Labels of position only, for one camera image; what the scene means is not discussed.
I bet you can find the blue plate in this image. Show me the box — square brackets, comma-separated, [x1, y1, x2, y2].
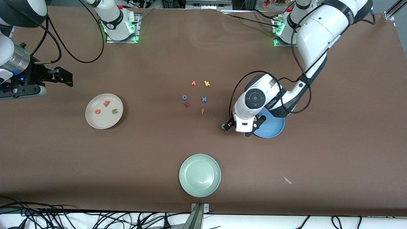
[253, 107, 285, 138]

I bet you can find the pale green plate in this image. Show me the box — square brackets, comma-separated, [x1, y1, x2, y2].
[179, 154, 221, 198]

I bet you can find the beige brown plate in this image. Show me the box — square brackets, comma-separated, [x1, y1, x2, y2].
[85, 93, 124, 129]

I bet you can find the grey equipment box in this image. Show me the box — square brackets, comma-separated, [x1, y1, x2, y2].
[185, 0, 233, 10]

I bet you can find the orange brown background object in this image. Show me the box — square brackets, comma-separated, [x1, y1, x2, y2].
[263, 0, 287, 9]

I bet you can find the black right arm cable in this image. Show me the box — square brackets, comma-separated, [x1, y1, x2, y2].
[30, 0, 105, 65]

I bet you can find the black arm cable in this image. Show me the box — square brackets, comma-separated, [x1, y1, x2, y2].
[30, 0, 105, 65]
[229, 0, 376, 119]

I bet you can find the metal table edge bracket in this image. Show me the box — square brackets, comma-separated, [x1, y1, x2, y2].
[183, 203, 210, 229]

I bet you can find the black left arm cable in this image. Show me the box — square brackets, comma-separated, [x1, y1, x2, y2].
[229, 0, 376, 119]

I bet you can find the black cable on table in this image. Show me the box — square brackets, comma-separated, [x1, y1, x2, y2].
[223, 11, 282, 29]

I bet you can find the black floor cable bundle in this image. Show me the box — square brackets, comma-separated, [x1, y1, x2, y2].
[0, 196, 178, 229]

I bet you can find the aluminium frame profile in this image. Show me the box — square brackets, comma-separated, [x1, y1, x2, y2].
[383, 0, 407, 22]

